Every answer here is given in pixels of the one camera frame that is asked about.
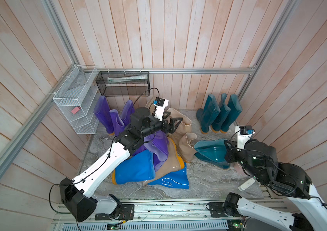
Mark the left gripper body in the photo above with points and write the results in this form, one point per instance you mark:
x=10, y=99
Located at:
x=156, y=125

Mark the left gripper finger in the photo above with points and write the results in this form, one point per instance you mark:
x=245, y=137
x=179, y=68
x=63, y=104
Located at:
x=173, y=126
x=175, y=121

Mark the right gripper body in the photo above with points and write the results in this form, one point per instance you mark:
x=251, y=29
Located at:
x=235, y=156

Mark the beige boot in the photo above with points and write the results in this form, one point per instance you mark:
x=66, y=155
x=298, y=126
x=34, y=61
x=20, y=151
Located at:
x=186, y=149
x=173, y=163
x=184, y=127
x=150, y=105

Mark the large teal boot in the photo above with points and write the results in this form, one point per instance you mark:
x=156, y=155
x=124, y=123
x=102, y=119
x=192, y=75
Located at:
x=212, y=152

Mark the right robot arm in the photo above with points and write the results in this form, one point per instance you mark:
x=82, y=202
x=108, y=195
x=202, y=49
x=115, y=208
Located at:
x=286, y=180

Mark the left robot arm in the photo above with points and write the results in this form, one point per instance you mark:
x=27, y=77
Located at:
x=122, y=159

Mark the purple boot lying centre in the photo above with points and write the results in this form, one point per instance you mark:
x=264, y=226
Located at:
x=140, y=148

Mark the beige boot under pile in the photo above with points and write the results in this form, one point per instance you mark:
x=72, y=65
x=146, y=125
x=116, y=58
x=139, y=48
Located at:
x=173, y=163

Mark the blue boot on top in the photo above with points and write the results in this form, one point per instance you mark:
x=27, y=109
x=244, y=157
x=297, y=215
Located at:
x=136, y=169

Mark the teal boot standing back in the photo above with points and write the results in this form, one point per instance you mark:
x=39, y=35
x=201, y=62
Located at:
x=235, y=111

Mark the blue boot underneath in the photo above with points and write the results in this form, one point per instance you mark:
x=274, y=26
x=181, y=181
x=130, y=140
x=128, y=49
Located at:
x=174, y=180

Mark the purple boot far left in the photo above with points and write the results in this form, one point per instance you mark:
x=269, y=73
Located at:
x=102, y=113

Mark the black mesh basket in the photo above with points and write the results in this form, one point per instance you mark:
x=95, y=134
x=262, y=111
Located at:
x=122, y=90

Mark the paper in black basket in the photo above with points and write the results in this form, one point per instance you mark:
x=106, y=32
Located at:
x=127, y=79

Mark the pink eraser block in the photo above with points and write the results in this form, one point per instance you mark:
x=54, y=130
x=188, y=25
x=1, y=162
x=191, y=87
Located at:
x=75, y=110

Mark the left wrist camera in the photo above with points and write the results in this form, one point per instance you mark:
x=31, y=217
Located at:
x=160, y=105

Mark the aluminium frame rail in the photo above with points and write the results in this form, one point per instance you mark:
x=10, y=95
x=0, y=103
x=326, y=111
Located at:
x=195, y=71

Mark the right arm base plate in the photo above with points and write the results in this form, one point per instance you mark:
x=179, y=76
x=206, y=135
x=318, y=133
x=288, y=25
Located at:
x=222, y=209

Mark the white wire shelf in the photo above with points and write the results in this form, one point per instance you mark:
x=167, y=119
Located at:
x=77, y=89

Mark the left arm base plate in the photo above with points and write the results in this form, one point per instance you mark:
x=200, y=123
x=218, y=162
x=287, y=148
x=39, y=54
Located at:
x=122, y=212

